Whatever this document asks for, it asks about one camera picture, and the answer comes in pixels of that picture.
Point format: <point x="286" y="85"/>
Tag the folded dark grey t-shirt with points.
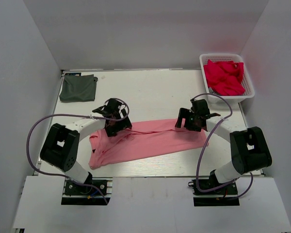
<point x="78" y="88"/>

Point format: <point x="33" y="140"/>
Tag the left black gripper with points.
<point x="124" y="124"/>

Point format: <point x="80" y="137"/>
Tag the pink t-shirt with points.
<point x="145" y="139"/>

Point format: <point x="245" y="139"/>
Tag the white plastic basket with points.
<point x="220" y="57"/>

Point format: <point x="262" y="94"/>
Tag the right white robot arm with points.
<point x="248" y="146"/>

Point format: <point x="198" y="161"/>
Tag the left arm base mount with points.
<point x="97" y="194"/>

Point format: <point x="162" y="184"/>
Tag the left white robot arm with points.
<point x="60" y="148"/>

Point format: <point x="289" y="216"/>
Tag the blue label sticker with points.
<point x="72" y="73"/>

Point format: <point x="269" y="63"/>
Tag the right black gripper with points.
<point x="184" y="113"/>

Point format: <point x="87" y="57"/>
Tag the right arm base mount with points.
<point x="219" y="197"/>

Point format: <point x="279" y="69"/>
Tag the red t-shirt in basket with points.
<point x="225" y="78"/>

